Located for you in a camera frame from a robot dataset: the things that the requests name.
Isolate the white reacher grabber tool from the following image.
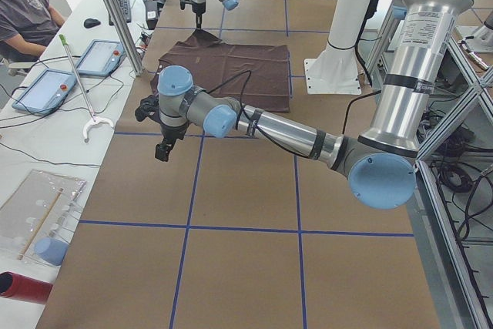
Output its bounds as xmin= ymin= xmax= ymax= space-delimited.
xmin=59 ymin=35 xmax=114 ymax=143

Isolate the wooden stick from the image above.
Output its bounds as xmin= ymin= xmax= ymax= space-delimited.
xmin=17 ymin=188 xmax=64 ymax=260

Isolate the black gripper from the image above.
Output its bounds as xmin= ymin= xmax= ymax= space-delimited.
xmin=192 ymin=2 xmax=206 ymax=29
xmin=155 ymin=124 xmax=186 ymax=161

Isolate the far blue teach pendant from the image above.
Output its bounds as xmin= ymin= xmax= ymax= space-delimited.
xmin=76 ymin=39 xmax=125 ymax=78

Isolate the blue teach pendant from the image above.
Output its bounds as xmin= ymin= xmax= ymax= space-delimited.
xmin=12 ymin=69 xmax=76 ymax=116
xmin=76 ymin=39 xmax=125 ymax=78

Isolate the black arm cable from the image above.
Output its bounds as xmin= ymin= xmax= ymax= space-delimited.
xmin=207 ymin=70 xmax=263 ymax=141

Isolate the clear plastic bag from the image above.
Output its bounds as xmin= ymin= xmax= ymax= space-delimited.
xmin=1 ymin=170 xmax=86 ymax=266

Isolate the person in grey shirt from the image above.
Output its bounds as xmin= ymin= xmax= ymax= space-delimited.
xmin=1 ymin=0 xmax=65 ymax=62

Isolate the light blue plastic cup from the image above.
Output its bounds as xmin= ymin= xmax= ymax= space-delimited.
xmin=34 ymin=237 xmax=69 ymax=266

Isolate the black keyboard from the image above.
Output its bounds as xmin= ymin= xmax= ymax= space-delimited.
xmin=117 ymin=0 xmax=132 ymax=23

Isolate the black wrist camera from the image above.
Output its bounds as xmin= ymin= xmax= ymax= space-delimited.
xmin=135 ymin=95 xmax=160 ymax=123
xmin=179 ymin=0 xmax=192 ymax=10

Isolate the dark brown t-shirt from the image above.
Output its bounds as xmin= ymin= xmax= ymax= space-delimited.
xmin=157 ymin=29 xmax=290 ymax=113

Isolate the black computer mouse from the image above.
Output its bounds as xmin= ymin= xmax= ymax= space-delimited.
xmin=83 ymin=18 xmax=101 ymax=29

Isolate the aluminium frame post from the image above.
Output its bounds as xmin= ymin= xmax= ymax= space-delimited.
xmin=103 ymin=0 xmax=144 ymax=76

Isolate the near blue teach pendant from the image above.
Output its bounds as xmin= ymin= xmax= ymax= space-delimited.
xmin=12 ymin=69 xmax=76 ymax=116

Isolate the red cylinder tube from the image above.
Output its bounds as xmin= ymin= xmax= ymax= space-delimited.
xmin=1 ymin=271 xmax=52 ymax=304

